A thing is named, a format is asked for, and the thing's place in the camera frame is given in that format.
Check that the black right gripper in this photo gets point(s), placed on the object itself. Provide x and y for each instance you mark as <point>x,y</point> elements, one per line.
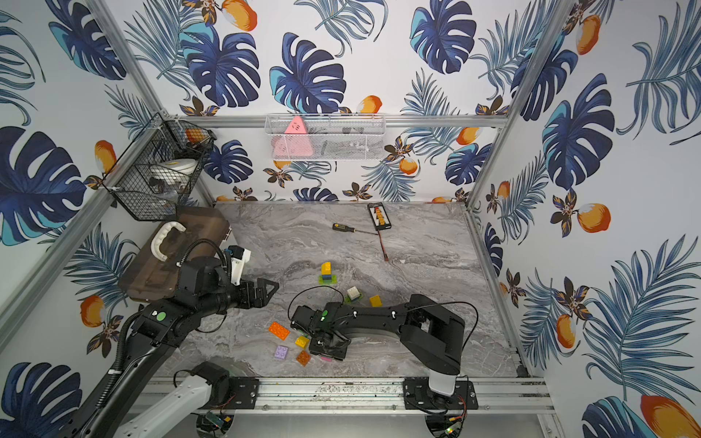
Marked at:
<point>337,353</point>

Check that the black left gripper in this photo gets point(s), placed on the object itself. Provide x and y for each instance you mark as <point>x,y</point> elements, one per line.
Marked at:
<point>249,293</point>

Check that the cream small lego brick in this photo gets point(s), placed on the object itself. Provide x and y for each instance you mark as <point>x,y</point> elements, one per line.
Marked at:
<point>353,293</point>

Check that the lime long base lego brick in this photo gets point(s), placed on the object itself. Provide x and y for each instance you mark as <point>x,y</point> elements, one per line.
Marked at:
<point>333,282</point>

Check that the yellow small lego brick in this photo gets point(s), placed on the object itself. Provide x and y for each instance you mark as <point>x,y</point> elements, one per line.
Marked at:
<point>326,269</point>

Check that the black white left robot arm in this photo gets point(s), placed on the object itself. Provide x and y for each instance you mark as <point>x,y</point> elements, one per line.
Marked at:
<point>150,336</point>

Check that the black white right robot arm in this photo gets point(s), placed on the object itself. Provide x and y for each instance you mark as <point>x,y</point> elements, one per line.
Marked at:
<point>428,329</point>

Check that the yellow lego brick near arm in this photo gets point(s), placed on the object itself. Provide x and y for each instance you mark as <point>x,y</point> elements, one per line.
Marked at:
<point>376,301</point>

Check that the yellow sloped lego brick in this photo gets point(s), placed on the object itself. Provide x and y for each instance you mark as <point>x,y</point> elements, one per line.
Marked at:
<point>302,342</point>

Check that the brown square lego brick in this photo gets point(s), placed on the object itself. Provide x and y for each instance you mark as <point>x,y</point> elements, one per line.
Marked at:
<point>303,358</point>

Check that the orange long lego brick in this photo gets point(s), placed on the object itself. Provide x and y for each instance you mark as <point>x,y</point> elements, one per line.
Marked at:
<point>279,331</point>

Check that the purple square lego brick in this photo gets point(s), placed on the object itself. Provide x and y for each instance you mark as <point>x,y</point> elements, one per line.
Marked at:
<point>281,353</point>

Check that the brown translucent tool case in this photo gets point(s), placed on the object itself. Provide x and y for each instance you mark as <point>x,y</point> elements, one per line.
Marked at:
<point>153,274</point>

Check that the black yellow screwdriver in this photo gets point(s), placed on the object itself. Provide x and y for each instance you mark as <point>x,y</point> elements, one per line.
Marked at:
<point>343,228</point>

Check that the black screwdriver bit case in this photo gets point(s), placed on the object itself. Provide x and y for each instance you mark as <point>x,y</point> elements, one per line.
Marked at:
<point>379,217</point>

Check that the white object in basket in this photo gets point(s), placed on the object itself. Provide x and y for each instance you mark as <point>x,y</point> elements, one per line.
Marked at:
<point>174,172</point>

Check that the pink triangular object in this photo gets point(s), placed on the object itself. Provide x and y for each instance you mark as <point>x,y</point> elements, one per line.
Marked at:
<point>294,143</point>

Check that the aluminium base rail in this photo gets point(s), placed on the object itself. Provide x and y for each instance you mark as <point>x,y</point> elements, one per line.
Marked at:
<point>385,396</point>

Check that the black wire basket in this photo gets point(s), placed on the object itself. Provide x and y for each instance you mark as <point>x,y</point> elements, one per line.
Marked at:
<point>130,181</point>

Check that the white wire wall shelf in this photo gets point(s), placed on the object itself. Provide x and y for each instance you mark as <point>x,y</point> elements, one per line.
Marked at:
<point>336,137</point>

